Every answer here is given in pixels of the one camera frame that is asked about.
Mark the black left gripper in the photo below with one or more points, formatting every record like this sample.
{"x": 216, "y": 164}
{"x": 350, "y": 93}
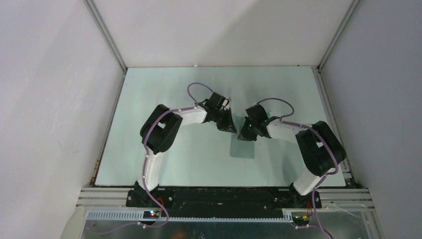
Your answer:
{"x": 228, "y": 125}

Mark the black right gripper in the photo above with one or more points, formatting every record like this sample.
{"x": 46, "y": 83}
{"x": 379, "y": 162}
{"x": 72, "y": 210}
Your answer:
{"x": 244, "y": 135}

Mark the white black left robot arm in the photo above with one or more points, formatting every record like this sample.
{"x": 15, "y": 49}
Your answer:
{"x": 161, "y": 128}

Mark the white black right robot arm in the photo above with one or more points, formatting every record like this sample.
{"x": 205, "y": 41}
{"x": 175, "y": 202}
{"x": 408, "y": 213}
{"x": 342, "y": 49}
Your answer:
{"x": 320, "y": 149}

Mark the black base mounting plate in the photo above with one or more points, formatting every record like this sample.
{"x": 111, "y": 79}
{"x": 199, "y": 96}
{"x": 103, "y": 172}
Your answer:
{"x": 271, "y": 206}

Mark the right controller board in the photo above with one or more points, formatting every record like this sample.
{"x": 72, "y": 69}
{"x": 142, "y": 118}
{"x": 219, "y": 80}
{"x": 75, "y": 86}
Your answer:
{"x": 301, "y": 221}

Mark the controller board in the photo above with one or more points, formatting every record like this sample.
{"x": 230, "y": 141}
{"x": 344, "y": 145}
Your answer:
{"x": 301, "y": 221}
{"x": 151, "y": 214}

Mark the left controller board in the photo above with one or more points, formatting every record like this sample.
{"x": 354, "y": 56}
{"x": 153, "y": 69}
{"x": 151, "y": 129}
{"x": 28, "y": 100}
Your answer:
{"x": 151, "y": 214}

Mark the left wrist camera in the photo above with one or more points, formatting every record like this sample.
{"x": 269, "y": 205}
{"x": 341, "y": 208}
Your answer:
{"x": 225, "y": 104}

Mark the aluminium frame rail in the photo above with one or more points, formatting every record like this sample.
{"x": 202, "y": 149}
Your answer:
{"x": 117, "y": 197}

